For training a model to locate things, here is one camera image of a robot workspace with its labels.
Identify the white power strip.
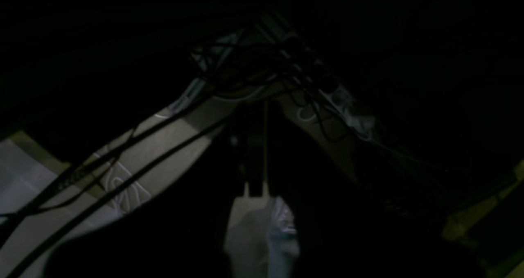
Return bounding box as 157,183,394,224
319,84,376,142

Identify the black cable bundle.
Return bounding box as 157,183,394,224
0,20,340,278

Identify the white coiled cable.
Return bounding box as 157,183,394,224
94,147,152,217

